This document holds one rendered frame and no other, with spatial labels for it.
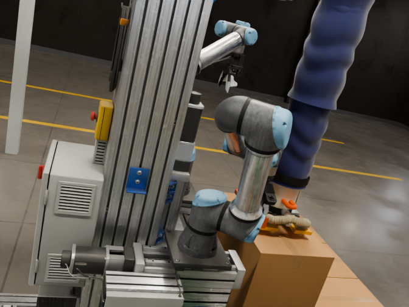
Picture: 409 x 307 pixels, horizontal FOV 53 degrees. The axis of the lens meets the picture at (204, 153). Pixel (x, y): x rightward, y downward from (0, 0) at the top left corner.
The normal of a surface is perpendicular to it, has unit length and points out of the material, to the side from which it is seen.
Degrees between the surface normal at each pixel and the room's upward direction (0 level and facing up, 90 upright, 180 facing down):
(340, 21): 80
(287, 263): 90
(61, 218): 90
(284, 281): 90
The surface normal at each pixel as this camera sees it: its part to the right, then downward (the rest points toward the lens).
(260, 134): -0.40, 0.51
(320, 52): -0.55, -0.22
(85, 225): 0.24, 0.37
